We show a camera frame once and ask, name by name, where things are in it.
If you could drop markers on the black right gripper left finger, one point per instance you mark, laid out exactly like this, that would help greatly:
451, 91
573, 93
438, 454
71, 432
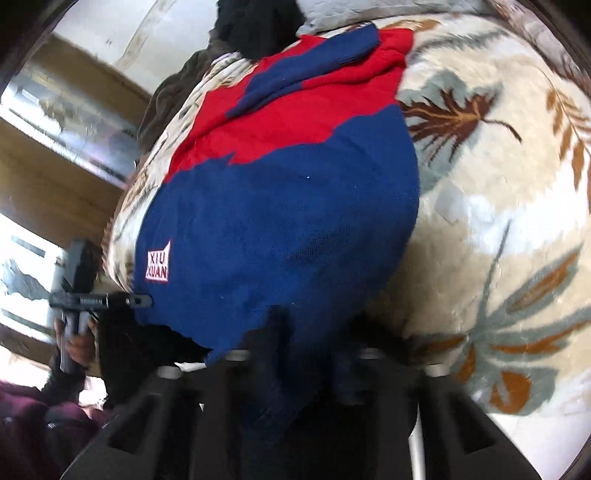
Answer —
212, 423

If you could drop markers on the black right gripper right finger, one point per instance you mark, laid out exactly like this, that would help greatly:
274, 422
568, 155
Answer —
416, 422

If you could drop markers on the red and blue knit sweater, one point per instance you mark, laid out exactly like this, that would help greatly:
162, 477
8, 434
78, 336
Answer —
296, 191

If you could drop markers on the maroon sleeve forearm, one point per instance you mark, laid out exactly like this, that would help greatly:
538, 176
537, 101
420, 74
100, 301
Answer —
43, 430

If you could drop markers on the left hand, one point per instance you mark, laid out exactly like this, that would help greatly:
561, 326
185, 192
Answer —
80, 348

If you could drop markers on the floral leaf fleece blanket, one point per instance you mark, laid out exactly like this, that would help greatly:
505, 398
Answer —
494, 282

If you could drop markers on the dark brown blanket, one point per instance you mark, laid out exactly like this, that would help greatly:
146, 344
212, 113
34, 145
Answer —
172, 92

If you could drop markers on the black garment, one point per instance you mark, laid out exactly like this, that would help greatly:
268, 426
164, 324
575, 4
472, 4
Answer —
258, 28

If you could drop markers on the light blue quilted comforter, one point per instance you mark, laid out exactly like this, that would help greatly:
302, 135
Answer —
325, 15

